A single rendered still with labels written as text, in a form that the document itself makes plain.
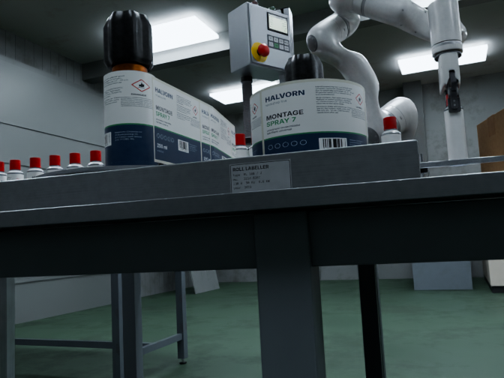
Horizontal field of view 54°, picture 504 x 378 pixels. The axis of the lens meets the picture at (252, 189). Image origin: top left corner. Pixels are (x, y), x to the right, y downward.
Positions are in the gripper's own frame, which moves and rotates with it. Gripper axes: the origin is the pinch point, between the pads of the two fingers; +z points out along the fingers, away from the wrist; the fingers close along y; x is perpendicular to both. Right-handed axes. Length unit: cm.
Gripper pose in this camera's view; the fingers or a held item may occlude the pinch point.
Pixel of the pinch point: (453, 108)
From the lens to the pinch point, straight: 154.4
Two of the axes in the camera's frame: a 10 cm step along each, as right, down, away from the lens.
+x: 9.6, -0.8, -2.7
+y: -2.8, -0.9, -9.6
